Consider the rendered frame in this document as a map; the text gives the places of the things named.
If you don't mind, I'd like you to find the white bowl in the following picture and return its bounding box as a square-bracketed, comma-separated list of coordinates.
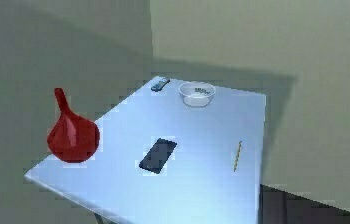
[178, 81, 217, 108]

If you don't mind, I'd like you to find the dark remote control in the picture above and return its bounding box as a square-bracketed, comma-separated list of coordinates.
[150, 77, 171, 93]

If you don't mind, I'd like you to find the black mobile phone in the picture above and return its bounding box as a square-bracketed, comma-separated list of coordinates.
[138, 137, 178, 175]

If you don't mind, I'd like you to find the yellow pencil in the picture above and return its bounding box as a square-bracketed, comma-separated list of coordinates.
[232, 140, 243, 173]

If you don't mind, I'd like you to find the pale blue table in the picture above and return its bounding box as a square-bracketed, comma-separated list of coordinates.
[24, 75, 268, 224]

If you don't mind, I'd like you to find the red round vase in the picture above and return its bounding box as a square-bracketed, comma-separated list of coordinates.
[46, 87, 101, 164]

